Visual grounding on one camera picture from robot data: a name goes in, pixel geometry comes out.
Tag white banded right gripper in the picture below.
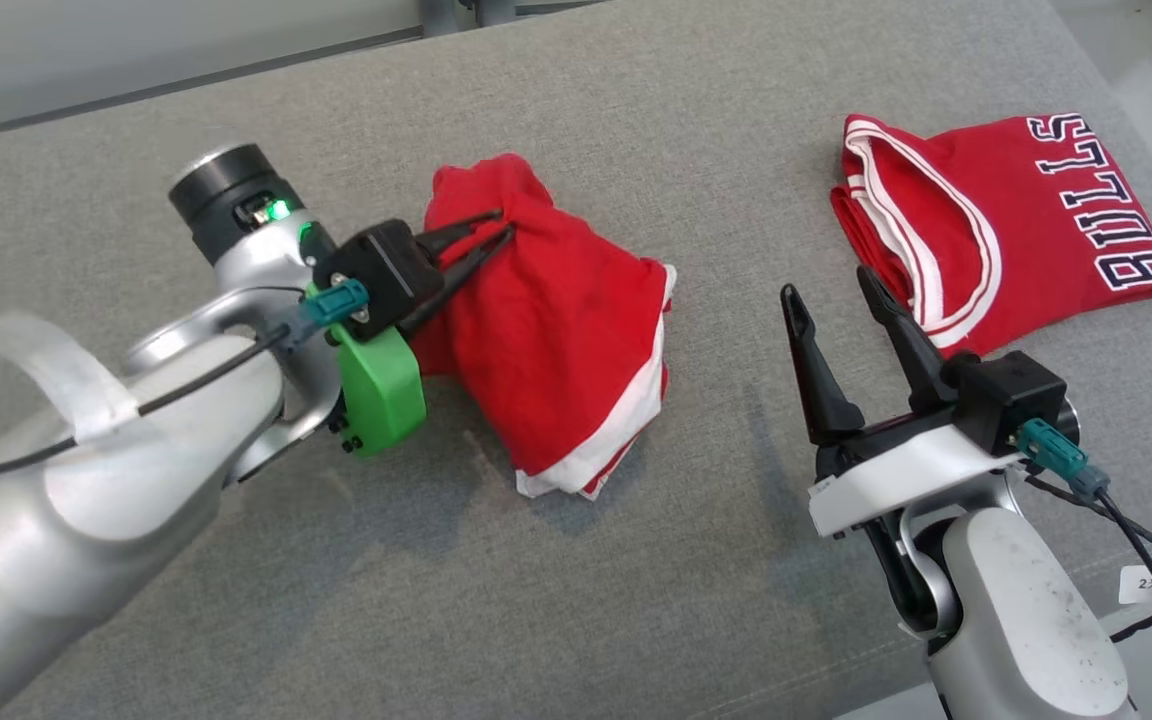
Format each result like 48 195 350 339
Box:
779 265 1027 546

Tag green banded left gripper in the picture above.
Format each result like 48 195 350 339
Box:
306 207 517 461

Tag red shorts with white trim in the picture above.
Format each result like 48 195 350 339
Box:
408 152 677 501

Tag red Bulls basketball jersey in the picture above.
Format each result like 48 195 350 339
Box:
829 112 1152 359

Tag black left cable teal plug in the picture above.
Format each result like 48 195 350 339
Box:
0 278 372 488

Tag black cable teal plug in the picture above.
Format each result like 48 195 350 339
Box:
1016 418 1152 720
0 278 372 488

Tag black right cable teal plug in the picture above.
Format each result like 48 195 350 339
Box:
1016 418 1152 720

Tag grey metal window frame post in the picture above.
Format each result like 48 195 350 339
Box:
421 0 517 36

